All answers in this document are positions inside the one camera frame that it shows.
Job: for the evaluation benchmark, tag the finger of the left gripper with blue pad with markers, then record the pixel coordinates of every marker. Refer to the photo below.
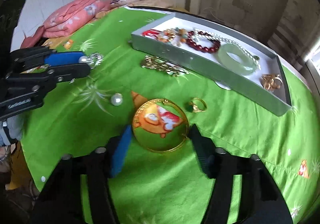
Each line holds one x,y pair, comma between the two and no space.
56,74
37,56

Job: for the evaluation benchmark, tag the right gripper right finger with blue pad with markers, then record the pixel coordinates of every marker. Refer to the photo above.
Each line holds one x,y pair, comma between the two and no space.
261,200

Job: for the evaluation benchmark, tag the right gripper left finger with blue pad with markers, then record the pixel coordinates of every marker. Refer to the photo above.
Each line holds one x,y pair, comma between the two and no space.
60,200

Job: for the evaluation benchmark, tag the pearl drop earring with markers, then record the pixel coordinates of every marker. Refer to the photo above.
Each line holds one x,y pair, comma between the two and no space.
83,59
116,99

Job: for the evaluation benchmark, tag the large gold bangle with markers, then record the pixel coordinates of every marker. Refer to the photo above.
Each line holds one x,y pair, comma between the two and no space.
160,126

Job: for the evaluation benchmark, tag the silver rhinestone brooch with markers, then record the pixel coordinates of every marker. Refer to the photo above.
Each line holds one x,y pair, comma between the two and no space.
94,60

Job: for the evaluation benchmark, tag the gold ring green stone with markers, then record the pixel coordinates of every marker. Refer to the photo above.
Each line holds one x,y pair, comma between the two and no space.
197,105

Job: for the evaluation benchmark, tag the gold brooch pin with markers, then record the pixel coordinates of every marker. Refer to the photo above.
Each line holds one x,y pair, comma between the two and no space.
271,82

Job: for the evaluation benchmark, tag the pale green jade bangle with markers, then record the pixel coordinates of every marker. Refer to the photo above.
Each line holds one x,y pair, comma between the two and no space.
236,59

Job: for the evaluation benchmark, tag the pink folded quilt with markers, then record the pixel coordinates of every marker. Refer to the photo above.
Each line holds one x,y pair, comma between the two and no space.
66,20

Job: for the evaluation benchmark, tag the green cartoon bed sheet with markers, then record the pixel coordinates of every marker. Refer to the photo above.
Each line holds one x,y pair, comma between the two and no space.
161,181

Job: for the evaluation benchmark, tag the yellow beige pillow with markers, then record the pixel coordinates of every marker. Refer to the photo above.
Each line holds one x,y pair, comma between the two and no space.
154,3

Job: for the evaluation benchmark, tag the grey shallow cardboard tray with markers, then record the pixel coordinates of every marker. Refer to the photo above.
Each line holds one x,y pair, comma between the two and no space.
278,101

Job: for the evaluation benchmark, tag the patterned window curtain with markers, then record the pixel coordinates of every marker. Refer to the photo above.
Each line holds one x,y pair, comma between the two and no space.
296,33

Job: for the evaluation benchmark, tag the wall power socket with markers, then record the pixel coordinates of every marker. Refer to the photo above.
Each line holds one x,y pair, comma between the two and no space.
243,5

